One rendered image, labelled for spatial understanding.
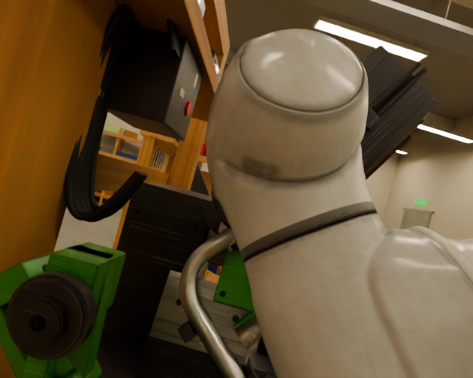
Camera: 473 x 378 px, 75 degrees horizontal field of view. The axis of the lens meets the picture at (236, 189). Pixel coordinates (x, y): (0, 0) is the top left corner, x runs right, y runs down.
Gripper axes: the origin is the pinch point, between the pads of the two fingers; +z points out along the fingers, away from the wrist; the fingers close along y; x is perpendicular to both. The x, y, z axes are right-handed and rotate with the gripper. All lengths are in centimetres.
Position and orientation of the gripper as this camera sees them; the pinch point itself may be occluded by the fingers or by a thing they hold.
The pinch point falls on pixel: (232, 233)
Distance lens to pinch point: 55.5
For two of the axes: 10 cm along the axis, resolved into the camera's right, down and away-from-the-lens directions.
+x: -8.6, 4.3, -2.7
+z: -1.1, 3.6, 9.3
